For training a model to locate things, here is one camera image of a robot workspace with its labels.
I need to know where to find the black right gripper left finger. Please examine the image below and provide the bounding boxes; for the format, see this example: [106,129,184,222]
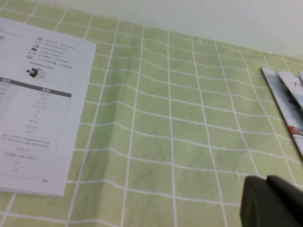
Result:
[240,175,303,227]

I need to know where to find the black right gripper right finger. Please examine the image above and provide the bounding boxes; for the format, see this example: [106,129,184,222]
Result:
[267,175,303,227]

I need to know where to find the white manual book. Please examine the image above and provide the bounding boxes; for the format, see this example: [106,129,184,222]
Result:
[0,17,97,197]

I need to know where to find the green checked tablecloth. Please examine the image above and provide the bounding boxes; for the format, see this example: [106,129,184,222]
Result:
[0,2,303,227]

